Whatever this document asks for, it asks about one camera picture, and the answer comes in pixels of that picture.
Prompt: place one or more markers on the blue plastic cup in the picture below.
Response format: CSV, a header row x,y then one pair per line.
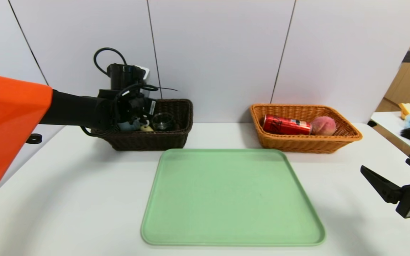
x,y
128,126

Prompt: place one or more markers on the orange wicker basket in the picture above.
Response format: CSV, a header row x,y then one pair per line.
x,y
297,144

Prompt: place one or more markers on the red soda can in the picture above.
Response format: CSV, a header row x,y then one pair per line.
x,y
285,125

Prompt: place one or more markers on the white side table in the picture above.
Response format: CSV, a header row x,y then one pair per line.
x,y
386,122

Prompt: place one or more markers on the light green plastic tray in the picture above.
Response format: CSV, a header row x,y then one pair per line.
x,y
233,199

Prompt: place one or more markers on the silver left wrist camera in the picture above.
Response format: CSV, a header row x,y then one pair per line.
x,y
143,73

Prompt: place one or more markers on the wooden cabinet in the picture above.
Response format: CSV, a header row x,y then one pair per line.
x,y
409,89

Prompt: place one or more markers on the black sign on cabinet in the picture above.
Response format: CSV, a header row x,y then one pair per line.
x,y
409,57

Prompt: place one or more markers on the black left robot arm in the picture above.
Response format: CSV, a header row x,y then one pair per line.
x,y
12,121

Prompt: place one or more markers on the dark brown wicker basket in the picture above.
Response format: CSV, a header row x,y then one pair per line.
x,y
162,140

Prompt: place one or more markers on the black table corner bracket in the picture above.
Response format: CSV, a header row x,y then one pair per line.
x,y
371,123

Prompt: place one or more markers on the pink peach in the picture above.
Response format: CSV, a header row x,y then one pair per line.
x,y
323,125

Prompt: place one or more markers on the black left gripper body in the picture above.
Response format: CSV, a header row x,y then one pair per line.
x,y
152,106

